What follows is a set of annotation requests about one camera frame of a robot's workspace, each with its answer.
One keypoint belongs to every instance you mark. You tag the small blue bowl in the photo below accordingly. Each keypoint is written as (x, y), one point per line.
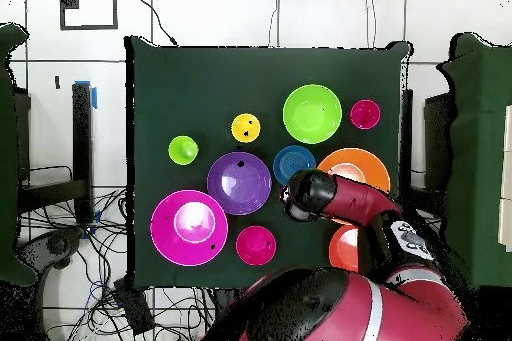
(288, 165)

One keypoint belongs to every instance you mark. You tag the large orange bowl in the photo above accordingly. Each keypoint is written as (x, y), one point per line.
(368, 161)

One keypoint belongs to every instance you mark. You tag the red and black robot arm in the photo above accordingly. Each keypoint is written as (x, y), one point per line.
(360, 201)

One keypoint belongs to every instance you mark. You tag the purple bowl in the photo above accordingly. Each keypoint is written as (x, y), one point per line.
(240, 197)

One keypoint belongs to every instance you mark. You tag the yellow cup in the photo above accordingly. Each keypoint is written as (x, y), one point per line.
(239, 128)

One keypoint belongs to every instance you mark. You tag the small red-pink bowl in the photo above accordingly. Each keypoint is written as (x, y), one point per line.
(256, 246)

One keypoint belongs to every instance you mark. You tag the lime green cup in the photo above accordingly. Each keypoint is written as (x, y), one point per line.
(182, 150)

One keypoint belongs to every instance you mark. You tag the lime green bowl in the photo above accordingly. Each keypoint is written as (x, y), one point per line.
(312, 114)

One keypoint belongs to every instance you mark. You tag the dark green tablecloth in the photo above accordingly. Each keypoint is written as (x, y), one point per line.
(200, 85)

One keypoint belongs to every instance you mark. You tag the large pink bowl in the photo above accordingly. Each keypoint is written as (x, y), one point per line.
(168, 237)

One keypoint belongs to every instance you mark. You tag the red-orange bowl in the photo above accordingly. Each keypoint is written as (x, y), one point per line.
(342, 249)

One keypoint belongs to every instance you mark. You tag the red-pink cup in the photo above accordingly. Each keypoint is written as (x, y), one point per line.
(364, 114)

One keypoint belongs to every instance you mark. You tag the blue tape strip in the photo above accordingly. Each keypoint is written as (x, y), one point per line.
(94, 99)

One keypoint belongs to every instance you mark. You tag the black floor box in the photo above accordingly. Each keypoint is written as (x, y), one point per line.
(134, 309)

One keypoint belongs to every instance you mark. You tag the black chair base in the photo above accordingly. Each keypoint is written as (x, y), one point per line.
(56, 245)

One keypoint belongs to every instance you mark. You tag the green cloth side table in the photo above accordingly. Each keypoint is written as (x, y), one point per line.
(8, 157)
(480, 157)

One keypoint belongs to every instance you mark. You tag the black metal frame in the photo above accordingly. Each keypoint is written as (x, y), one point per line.
(82, 137)
(438, 137)

